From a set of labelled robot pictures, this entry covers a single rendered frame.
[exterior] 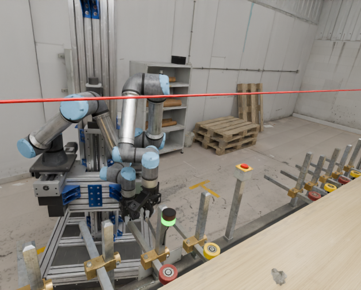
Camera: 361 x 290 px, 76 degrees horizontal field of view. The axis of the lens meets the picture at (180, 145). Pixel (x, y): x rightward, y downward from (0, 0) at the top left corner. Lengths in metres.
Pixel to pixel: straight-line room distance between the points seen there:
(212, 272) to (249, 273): 0.17
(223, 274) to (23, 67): 2.95
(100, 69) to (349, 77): 7.58
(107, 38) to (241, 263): 1.43
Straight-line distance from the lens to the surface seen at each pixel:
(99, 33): 1.59
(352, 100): 8.41
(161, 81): 1.23
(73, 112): 1.20
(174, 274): 1.11
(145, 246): 1.27
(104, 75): 1.60
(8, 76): 3.31
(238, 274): 1.19
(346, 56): 8.49
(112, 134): 1.33
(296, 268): 1.32
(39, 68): 3.34
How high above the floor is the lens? 1.78
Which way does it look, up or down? 23 degrees down
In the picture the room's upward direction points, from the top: 6 degrees clockwise
